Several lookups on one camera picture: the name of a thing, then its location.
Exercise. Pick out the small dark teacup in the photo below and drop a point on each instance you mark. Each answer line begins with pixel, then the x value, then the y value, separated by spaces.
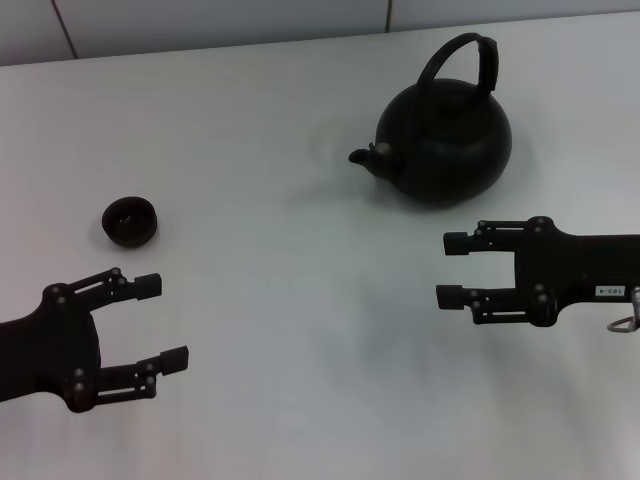
pixel 131 222

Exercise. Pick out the black round teapot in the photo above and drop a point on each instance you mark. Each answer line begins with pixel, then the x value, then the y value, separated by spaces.
pixel 450 150

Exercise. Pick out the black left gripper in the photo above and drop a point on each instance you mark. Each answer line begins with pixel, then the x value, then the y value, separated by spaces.
pixel 55 350

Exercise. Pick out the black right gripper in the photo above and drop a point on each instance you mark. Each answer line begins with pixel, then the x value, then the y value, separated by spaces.
pixel 560 265

